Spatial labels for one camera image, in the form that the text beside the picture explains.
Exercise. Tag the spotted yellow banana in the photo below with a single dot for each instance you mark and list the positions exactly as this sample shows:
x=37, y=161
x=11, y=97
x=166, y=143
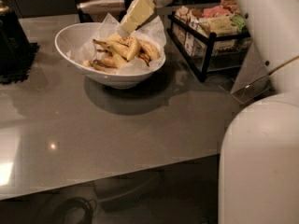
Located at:
x=127, y=47

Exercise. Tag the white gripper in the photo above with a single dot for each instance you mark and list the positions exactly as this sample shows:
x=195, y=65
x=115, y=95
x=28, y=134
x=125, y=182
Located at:
x=140, y=11

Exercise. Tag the right yellow banana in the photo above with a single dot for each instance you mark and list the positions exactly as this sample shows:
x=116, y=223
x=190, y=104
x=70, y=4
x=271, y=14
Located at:
x=149, y=49

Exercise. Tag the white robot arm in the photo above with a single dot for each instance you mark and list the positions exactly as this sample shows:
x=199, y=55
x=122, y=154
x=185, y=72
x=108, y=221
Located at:
x=259, y=163

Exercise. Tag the small lower yellow banana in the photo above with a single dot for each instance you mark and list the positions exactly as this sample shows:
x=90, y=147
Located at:
x=107, y=61

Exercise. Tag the pink sugar packets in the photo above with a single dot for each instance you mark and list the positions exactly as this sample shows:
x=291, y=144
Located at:
x=216, y=11

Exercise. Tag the black wire condiment rack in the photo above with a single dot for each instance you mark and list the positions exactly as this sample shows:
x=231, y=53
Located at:
x=224, y=62

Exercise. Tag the white paper bowl liner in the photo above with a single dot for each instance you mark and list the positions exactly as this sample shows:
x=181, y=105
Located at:
x=77, y=45

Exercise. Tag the green sweetener packets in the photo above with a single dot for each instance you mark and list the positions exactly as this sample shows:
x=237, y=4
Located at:
x=239, y=23

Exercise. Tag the white ceramic bowl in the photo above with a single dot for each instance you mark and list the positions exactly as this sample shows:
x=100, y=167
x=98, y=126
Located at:
x=108, y=79

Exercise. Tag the black coffee machine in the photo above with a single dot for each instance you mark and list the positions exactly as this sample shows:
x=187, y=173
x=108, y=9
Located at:
x=15, y=49

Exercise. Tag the black woven mat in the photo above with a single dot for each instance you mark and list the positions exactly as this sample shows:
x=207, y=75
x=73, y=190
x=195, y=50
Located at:
x=21, y=71

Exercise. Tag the brown bruised bottom banana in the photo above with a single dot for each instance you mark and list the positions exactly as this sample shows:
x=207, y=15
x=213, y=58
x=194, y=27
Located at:
x=97, y=66

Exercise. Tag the brown sugar packets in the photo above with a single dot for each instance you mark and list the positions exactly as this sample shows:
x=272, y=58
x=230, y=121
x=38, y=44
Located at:
x=230, y=5

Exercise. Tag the long middle yellow banana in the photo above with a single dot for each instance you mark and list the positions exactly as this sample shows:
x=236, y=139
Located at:
x=116, y=52

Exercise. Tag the cream sugar packets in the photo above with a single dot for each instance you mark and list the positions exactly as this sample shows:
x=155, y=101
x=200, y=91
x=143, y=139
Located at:
x=221, y=26

